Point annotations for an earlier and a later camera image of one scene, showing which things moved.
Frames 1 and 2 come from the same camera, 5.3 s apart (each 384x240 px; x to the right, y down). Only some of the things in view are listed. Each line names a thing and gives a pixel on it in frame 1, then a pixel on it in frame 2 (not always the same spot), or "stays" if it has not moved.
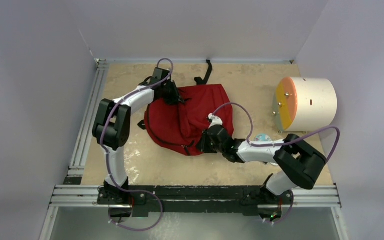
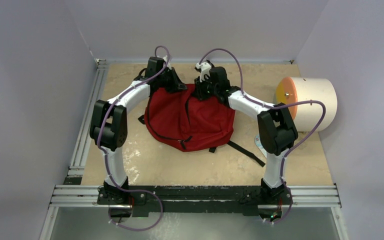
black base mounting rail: (169, 199) stays
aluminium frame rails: (74, 195) stays
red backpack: (178, 126) stays
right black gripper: (202, 143) → (198, 88)
